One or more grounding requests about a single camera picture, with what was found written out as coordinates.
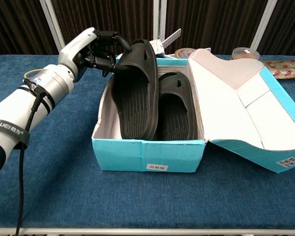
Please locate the brown packing tape roll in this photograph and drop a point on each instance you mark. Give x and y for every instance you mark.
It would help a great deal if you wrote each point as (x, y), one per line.
(184, 52)

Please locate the silver slotted metal bar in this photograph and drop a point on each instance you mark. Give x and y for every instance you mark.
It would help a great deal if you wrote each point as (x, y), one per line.
(172, 38)

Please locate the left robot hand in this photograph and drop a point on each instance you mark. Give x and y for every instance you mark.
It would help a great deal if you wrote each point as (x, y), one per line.
(73, 52)

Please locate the red and gold snack packet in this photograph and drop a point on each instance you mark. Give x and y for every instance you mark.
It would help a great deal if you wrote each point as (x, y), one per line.
(285, 68)

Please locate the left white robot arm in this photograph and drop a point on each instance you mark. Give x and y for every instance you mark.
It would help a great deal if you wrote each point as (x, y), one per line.
(12, 113)

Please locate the blue felt table cover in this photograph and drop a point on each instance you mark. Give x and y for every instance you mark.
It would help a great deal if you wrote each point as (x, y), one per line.
(64, 186)

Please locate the dark brown curtain panel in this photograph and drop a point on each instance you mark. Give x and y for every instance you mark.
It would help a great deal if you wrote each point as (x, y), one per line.
(125, 17)
(17, 24)
(290, 27)
(211, 22)

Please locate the white partition frame post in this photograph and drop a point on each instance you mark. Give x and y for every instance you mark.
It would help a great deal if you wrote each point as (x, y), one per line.
(264, 24)
(163, 19)
(52, 24)

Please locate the white snack bag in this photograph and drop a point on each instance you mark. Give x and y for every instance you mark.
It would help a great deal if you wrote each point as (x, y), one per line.
(158, 48)

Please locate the black rubber slipper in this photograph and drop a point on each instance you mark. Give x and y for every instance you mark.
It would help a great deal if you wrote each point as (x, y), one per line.
(137, 103)
(177, 115)

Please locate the light blue shoe box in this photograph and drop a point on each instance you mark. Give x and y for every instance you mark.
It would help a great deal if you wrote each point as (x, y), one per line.
(127, 152)

